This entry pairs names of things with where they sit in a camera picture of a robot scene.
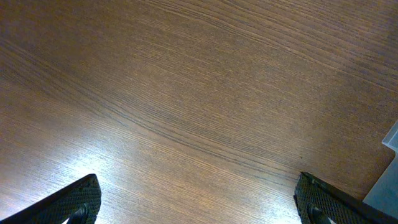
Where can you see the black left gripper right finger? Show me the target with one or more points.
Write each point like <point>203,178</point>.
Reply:
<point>319,202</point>

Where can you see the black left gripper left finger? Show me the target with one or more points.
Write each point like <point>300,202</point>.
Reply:
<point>78,202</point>

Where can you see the clear plastic storage bin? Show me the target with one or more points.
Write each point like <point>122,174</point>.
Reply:
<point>383,195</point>

